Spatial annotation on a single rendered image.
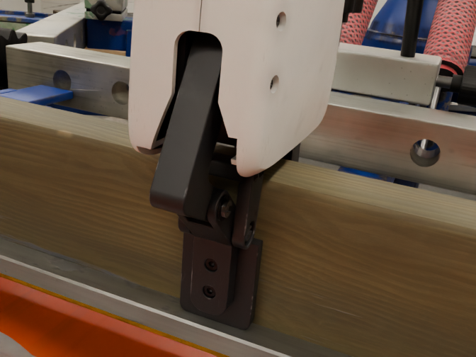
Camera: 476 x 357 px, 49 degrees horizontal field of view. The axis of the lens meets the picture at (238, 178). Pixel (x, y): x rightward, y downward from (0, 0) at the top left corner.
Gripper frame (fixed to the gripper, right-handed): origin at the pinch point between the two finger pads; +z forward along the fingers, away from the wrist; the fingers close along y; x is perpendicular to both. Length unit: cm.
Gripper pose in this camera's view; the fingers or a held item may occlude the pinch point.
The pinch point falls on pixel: (237, 255)
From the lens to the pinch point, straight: 23.3
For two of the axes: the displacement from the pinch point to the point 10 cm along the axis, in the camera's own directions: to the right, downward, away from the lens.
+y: -3.9, 3.0, -8.7
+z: -0.8, 9.3, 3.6
